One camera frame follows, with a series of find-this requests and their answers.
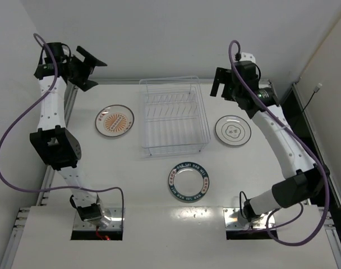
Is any dark green rimmed plate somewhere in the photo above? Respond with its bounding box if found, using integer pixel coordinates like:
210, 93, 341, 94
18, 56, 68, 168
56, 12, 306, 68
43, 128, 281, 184
167, 161, 210, 203

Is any metal base plate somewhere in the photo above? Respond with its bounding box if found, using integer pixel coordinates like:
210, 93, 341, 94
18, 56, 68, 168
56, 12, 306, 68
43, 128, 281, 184
223, 207, 270, 232
72, 208, 124, 231

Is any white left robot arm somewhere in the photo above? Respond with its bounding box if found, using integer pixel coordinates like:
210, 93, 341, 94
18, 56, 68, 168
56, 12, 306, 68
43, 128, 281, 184
30, 42, 111, 229

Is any white plate with brown rings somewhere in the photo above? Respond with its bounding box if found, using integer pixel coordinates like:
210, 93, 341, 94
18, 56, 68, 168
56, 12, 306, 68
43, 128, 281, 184
214, 115, 252, 147

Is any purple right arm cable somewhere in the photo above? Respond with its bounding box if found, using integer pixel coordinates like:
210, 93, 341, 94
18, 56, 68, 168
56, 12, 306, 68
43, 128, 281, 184
228, 40, 330, 247

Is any clear wire dish rack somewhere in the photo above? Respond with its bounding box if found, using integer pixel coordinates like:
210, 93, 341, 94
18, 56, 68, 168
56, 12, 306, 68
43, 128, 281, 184
139, 76, 210, 157

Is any orange sunburst pattern plate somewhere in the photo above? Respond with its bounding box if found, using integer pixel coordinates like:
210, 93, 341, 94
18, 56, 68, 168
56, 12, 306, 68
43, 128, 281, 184
95, 104, 135, 138

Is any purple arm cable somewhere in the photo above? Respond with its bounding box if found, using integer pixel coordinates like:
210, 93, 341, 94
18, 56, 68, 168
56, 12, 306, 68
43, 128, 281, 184
0, 33, 125, 229
228, 40, 330, 247

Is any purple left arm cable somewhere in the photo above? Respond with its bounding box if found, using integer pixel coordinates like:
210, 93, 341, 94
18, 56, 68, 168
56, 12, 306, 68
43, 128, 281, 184
0, 33, 125, 229

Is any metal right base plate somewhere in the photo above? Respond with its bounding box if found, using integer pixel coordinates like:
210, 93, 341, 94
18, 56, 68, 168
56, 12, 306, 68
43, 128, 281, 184
223, 207, 270, 232

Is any black cable with white plug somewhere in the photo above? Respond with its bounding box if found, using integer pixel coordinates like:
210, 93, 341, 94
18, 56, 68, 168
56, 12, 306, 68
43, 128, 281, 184
288, 83, 323, 129

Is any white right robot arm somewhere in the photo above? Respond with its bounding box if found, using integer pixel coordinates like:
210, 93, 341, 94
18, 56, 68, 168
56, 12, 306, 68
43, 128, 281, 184
210, 52, 329, 222

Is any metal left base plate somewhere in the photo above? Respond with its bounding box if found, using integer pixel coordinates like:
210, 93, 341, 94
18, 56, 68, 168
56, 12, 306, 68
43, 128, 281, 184
72, 208, 124, 231

